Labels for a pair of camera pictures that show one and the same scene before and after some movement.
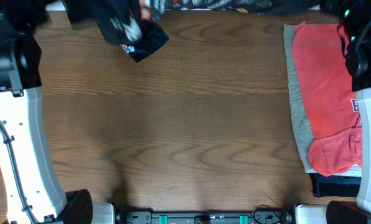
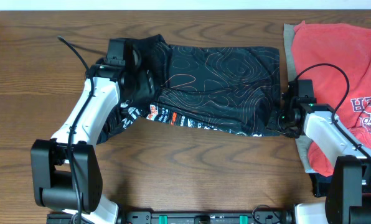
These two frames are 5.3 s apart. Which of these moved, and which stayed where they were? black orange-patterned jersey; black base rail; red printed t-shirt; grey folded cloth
Moved: black orange-patterned jersey
Stayed: black base rail; red printed t-shirt; grey folded cloth
